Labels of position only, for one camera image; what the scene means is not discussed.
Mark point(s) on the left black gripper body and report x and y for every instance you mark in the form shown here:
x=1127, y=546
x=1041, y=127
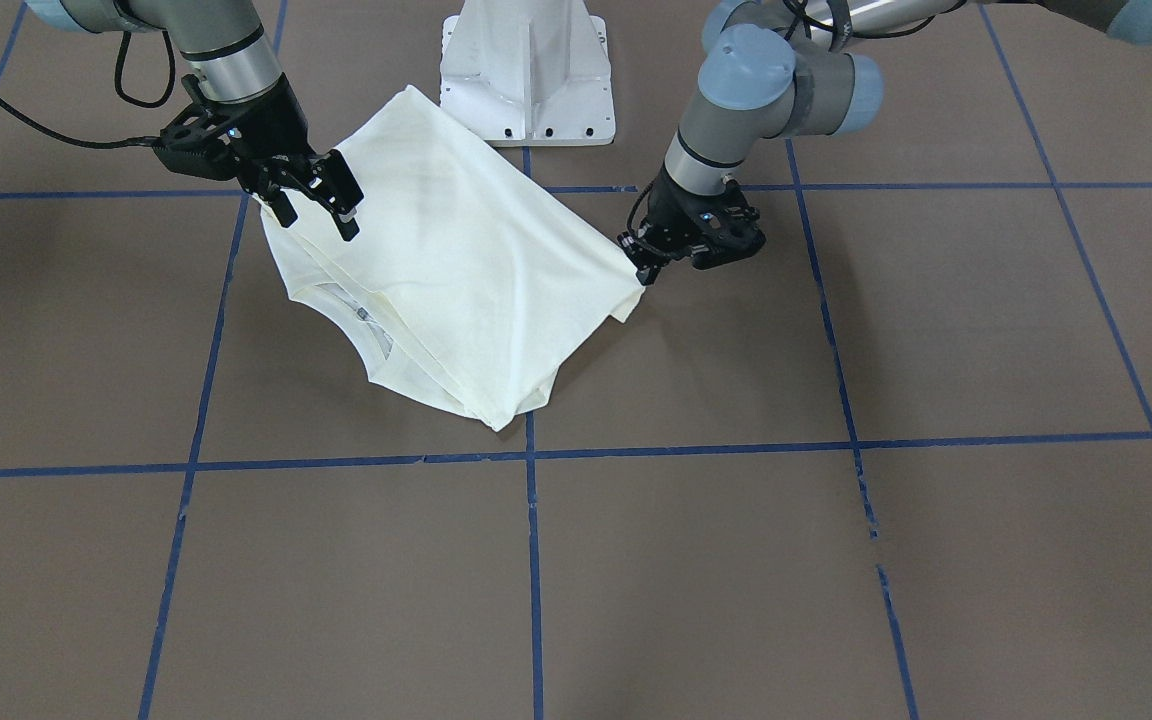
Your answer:
x=672, y=209

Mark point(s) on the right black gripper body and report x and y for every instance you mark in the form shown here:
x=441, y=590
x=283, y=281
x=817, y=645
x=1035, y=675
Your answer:
x=274, y=123

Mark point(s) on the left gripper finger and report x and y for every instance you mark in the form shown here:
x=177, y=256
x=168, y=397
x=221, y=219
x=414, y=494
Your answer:
x=631, y=245
x=648, y=270

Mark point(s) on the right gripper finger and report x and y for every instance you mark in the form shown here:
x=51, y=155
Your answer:
x=275, y=199
x=335, y=187

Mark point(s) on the cream long-sleeve cat shirt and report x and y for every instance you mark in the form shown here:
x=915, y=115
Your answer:
x=467, y=285

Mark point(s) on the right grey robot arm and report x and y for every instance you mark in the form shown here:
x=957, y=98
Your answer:
x=223, y=43

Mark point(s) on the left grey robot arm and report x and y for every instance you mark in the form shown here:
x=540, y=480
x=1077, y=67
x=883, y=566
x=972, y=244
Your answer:
x=777, y=70

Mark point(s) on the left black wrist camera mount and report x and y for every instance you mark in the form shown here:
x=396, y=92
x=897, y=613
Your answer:
x=726, y=227

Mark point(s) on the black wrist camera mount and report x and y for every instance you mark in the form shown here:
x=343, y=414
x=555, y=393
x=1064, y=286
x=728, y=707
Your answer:
x=726, y=227
x=195, y=143

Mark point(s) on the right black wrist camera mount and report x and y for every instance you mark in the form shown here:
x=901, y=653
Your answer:
x=195, y=143

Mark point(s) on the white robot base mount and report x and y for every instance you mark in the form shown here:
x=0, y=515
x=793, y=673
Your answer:
x=529, y=73

